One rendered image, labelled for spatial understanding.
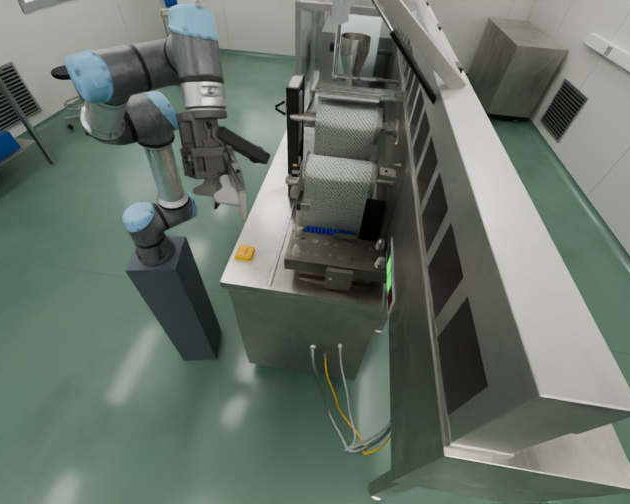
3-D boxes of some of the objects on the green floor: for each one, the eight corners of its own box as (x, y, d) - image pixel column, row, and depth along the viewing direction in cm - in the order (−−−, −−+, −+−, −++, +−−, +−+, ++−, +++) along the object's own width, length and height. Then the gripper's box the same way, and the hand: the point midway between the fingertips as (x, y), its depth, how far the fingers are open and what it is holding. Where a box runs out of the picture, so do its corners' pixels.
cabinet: (311, 155, 358) (315, 74, 294) (366, 162, 354) (382, 82, 290) (249, 369, 190) (226, 288, 126) (353, 386, 186) (383, 312, 122)
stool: (91, 113, 401) (64, 59, 355) (129, 118, 398) (108, 64, 352) (62, 133, 365) (28, 76, 318) (104, 138, 361) (76, 81, 315)
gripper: (163, 115, 61) (183, 212, 68) (196, 106, 47) (217, 231, 54) (206, 114, 66) (220, 205, 73) (248, 106, 51) (261, 221, 59)
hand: (232, 214), depth 65 cm, fingers open, 14 cm apart
